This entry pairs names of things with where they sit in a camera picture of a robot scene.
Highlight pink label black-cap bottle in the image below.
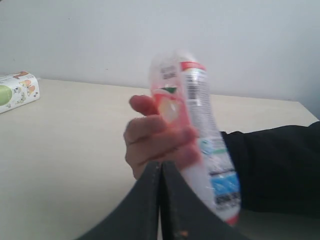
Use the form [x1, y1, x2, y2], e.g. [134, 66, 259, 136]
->
[149, 52, 241, 226]

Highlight black sleeved forearm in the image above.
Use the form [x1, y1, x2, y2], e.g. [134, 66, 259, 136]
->
[222, 121, 320, 219]

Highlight green apple label bottle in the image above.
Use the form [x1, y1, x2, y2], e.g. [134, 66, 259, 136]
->
[0, 71, 40, 114]

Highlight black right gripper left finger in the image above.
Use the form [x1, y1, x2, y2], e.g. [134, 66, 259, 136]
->
[78, 162, 160, 240]

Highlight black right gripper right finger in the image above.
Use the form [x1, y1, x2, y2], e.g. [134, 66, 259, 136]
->
[159, 161, 248, 240]

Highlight person's open hand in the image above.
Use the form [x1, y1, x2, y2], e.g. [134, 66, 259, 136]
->
[123, 95, 201, 179]

